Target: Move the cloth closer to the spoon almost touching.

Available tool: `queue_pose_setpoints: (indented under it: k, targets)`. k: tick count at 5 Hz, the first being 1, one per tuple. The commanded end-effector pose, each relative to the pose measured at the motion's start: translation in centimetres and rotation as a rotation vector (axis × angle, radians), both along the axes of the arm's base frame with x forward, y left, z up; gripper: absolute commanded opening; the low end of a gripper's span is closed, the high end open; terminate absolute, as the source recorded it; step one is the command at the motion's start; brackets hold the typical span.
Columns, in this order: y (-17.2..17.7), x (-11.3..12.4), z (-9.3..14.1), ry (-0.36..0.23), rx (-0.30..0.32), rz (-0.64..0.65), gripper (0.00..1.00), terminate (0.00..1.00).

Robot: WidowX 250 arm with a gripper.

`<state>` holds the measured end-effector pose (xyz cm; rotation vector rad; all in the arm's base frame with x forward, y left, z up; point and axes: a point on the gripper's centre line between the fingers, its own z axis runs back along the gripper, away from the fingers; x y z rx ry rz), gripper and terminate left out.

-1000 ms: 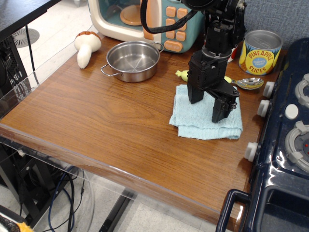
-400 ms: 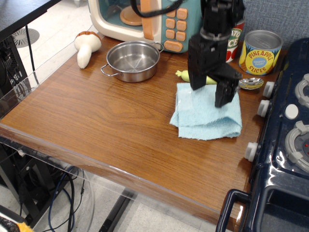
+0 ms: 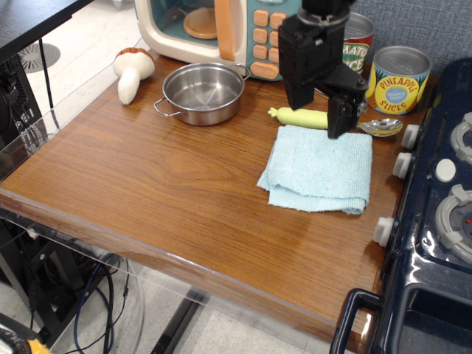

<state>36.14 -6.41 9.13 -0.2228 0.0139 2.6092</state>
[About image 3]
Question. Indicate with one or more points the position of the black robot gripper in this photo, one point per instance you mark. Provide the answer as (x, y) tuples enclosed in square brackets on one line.
[(310, 53)]

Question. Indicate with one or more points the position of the light blue towel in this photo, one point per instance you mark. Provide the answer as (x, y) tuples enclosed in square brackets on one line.
[(309, 172)]

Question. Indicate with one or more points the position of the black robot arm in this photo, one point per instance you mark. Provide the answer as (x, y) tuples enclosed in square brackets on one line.
[(328, 7)]

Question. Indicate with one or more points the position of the tomato sauce can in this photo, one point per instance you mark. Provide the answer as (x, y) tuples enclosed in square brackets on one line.
[(358, 36)]

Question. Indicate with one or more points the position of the pineapple slices can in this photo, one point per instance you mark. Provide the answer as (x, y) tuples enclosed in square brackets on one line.
[(397, 79)]

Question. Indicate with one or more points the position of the white stove knob top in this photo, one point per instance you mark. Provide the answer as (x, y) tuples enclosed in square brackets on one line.
[(410, 136)]

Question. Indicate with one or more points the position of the white stove knob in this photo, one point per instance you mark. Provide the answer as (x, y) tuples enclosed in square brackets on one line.
[(402, 163), (383, 230), (410, 136)]

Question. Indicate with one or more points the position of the white stove knob middle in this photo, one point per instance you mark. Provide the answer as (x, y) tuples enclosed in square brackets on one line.
[(402, 163)]

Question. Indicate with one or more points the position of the toy microwave teal cream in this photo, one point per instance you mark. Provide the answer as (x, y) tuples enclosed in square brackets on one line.
[(227, 32)]

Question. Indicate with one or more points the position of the small steel pot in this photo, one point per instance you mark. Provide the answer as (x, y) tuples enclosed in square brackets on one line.
[(203, 94)]

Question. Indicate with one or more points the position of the white stove knob bottom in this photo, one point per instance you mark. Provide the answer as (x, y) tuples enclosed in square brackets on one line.
[(383, 230)]

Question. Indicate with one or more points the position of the plush mushroom toy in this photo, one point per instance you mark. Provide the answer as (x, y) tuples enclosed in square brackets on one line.
[(132, 65)]

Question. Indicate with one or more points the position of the dark blue toy stove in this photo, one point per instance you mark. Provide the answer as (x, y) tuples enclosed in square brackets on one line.
[(425, 302)]

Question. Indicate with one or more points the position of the black computer tower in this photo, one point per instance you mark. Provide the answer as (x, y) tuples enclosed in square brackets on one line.
[(21, 118)]

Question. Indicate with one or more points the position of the black desk top left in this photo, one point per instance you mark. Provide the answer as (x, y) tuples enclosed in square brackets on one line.
[(23, 22)]

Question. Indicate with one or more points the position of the spoon with yellow-green handle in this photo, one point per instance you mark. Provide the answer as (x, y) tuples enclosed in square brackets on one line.
[(318, 120)]

